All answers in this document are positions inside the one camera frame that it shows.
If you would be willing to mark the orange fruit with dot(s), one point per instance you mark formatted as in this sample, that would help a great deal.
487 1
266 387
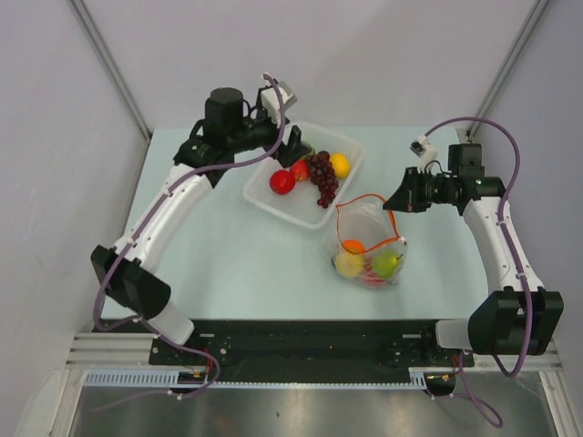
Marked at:
353 246

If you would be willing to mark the yellow lemon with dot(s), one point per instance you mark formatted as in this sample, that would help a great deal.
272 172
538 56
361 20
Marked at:
341 165

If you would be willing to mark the small red apple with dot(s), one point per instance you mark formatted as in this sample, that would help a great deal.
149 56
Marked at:
300 170

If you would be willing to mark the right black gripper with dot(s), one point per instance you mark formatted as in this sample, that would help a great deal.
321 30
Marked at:
406 198

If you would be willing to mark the yellow green pear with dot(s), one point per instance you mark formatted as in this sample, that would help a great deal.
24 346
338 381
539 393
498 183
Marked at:
387 263

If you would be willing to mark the white plastic basket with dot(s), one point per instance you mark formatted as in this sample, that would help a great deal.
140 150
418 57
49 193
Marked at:
299 207

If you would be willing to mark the left white cable duct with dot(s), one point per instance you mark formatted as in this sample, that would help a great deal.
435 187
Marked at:
145 379

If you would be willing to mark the left aluminium frame post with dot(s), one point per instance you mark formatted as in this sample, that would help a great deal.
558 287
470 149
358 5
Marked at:
98 43

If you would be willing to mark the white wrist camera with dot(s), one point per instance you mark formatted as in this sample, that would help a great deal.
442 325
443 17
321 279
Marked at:
276 99
426 153

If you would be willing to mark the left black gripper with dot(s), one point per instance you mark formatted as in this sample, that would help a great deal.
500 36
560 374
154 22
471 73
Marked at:
294 150

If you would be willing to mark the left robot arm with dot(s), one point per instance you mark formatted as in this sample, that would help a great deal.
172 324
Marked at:
126 272

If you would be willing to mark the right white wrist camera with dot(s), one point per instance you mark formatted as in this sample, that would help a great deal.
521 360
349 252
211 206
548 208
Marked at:
426 153

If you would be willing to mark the clear zip bag orange zipper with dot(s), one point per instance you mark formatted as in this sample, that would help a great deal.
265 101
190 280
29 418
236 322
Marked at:
364 219

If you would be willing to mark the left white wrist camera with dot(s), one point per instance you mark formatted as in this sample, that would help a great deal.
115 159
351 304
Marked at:
276 99

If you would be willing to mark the red green apple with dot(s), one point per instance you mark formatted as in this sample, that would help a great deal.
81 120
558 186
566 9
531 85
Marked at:
282 182

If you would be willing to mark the dark purple grape bunch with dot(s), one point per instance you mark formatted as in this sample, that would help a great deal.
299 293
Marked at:
322 175

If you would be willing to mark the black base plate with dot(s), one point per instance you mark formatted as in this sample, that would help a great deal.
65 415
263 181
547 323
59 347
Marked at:
321 351

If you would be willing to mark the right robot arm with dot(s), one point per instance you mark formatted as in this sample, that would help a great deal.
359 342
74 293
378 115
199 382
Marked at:
519 314

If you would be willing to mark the aluminium frame post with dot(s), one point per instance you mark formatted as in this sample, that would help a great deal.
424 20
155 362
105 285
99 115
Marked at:
98 43
519 45

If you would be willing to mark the right white cable duct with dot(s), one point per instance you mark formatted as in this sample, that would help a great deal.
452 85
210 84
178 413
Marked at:
439 381

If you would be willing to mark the white cable duct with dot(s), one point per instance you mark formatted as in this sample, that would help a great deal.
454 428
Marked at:
145 379
439 381

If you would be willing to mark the right aluminium rail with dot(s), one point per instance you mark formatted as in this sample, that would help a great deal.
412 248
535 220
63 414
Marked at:
464 136

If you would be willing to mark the yellow green mango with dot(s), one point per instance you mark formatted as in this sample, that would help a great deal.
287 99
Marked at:
349 265

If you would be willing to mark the right aluminium frame post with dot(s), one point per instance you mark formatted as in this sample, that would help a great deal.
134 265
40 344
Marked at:
519 45

